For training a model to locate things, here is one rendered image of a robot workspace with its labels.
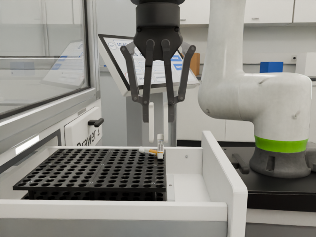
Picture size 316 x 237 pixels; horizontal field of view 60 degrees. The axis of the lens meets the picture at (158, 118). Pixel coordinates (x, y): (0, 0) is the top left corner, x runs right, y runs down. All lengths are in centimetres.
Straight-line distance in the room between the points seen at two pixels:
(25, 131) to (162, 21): 29
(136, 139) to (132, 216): 105
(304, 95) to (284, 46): 356
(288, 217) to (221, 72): 39
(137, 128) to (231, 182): 107
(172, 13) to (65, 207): 33
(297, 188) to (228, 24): 44
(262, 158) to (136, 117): 80
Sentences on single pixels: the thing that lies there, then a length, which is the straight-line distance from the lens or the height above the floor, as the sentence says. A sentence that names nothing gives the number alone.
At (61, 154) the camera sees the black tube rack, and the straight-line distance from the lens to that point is 57.
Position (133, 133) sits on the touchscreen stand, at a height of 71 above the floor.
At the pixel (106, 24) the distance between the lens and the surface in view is 219.
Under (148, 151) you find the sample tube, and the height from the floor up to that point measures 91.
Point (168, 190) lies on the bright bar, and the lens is 51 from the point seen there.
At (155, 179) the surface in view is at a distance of 43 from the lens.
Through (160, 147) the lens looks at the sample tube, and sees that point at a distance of 51.
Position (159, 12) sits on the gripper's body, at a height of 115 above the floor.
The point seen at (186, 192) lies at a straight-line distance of 54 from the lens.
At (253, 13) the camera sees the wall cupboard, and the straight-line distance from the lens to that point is 383.
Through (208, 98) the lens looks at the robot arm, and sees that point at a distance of 76.
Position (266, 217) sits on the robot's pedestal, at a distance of 69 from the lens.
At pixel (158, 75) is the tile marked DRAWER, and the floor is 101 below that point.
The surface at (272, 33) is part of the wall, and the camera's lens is 424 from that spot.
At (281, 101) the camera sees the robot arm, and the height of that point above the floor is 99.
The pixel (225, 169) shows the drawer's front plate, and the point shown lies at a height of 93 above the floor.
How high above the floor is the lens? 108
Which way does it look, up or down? 12 degrees down
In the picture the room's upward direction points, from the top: straight up
